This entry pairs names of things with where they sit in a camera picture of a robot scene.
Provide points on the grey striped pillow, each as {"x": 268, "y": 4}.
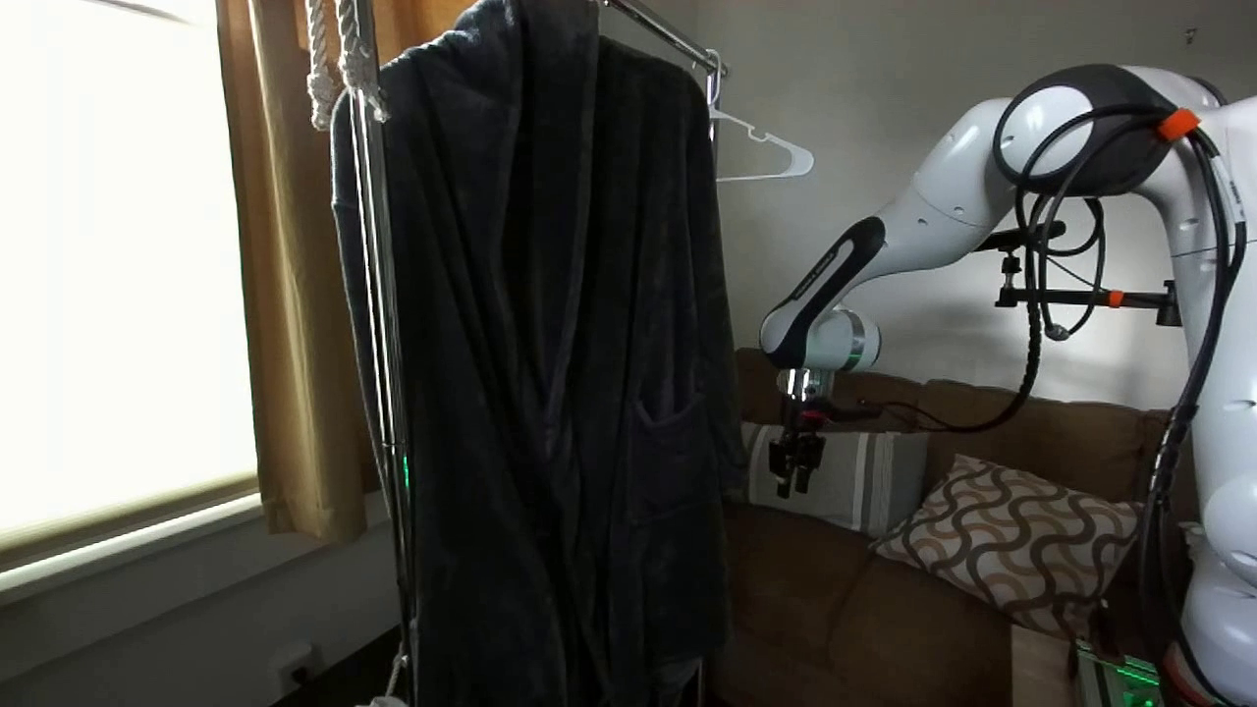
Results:
{"x": 865, "y": 478}

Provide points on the bright window blind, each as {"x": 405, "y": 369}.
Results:
{"x": 120, "y": 260}

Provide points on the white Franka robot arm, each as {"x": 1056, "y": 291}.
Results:
{"x": 946, "y": 197}

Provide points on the wide mustard curtain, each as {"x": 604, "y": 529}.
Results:
{"x": 282, "y": 326}

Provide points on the dark bath robe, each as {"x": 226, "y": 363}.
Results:
{"x": 551, "y": 396}

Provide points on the white plastic clothes hanger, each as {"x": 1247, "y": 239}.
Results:
{"x": 768, "y": 144}

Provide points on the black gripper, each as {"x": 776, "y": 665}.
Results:
{"x": 803, "y": 430}

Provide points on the black stereo camera bar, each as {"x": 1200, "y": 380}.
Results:
{"x": 1008, "y": 240}

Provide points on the green-lit control box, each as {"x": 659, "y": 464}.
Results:
{"x": 1127, "y": 678}

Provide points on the brown wave-patterned pillow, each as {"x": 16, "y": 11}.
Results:
{"x": 1014, "y": 537}

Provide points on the brown sofa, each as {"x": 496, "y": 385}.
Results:
{"x": 810, "y": 613}

